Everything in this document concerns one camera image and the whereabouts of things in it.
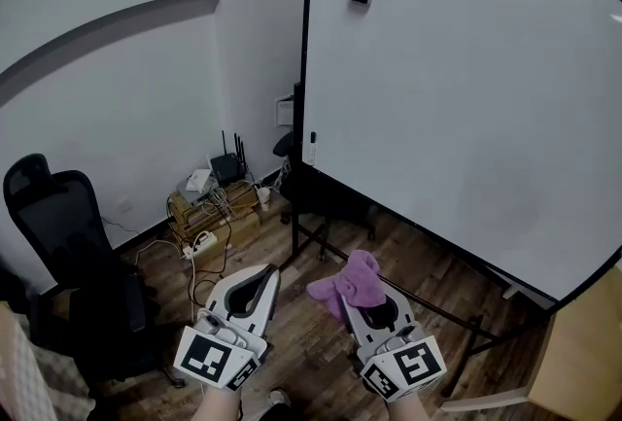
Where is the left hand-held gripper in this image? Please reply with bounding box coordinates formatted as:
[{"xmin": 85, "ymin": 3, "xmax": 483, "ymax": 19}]
[{"xmin": 173, "ymin": 263, "xmax": 282, "ymax": 393}]

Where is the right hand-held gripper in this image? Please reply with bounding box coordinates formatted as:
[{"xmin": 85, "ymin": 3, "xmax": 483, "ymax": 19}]
[{"xmin": 339, "ymin": 282, "xmax": 447, "ymax": 405}]

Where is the purple cloth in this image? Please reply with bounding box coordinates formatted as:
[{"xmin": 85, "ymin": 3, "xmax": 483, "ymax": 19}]
[{"xmin": 305, "ymin": 249, "xmax": 388, "ymax": 328}]

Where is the large whiteboard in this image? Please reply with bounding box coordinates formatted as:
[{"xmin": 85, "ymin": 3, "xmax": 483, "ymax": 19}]
[{"xmin": 300, "ymin": 0, "xmax": 622, "ymax": 313}]

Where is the person's left forearm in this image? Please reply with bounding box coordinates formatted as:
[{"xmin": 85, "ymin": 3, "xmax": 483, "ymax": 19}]
[{"xmin": 191, "ymin": 387, "xmax": 242, "ymax": 421}]

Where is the person's right forearm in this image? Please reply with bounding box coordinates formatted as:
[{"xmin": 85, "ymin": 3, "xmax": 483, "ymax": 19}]
[{"xmin": 386, "ymin": 397, "xmax": 429, "ymax": 421}]

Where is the white power strip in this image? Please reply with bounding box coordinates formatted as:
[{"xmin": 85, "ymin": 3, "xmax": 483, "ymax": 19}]
[{"xmin": 182, "ymin": 229, "xmax": 219, "ymax": 261}]

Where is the white network device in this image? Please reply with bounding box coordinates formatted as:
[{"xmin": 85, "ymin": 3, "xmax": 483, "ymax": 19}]
[{"xmin": 186, "ymin": 168, "xmax": 214, "ymax": 193}]

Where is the black router with antennas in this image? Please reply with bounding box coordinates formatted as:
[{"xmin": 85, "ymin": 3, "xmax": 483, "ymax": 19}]
[{"xmin": 209, "ymin": 130, "xmax": 249, "ymax": 183}]

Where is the black office chair with headrest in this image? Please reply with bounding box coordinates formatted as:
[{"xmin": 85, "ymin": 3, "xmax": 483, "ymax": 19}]
[{"xmin": 2, "ymin": 154, "xmax": 189, "ymax": 391}]

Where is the light wooden table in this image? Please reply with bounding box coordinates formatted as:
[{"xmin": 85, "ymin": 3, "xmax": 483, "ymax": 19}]
[{"xmin": 439, "ymin": 265, "xmax": 622, "ymax": 421}]

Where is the checkered fabric cover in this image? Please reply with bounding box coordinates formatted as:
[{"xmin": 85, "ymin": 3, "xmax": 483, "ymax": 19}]
[{"xmin": 0, "ymin": 301, "xmax": 96, "ymax": 421}]

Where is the black power cable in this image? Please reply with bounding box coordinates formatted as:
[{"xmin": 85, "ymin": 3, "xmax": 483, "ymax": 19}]
[{"xmin": 187, "ymin": 233, "xmax": 234, "ymax": 308}]

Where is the white power cable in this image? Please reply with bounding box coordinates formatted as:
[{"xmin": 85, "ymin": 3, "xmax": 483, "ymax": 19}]
[{"xmin": 134, "ymin": 238, "xmax": 208, "ymax": 328}]

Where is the wooden crate with cables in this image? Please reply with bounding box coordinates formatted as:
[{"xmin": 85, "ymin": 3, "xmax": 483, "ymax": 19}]
[{"xmin": 167, "ymin": 180, "xmax": 263, "ymax": 260}]

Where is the bundle of white network cables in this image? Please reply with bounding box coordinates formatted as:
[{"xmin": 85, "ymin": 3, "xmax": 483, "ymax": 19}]
[{"xmin": 208, "ymin": 188, "xmax": 233, "ymax": 219}]

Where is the grey network switch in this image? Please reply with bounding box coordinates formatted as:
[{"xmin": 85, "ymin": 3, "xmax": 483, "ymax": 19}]
[{"xmin": 175, "ymin": 178, "xmax": 218, "ymax": 206}]

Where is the white wall cabinet box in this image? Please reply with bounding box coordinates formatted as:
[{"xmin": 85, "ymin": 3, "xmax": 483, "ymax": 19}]
[{"xmin": 275, "ymin": 95, "xmax": 296, "ymax": 127}]

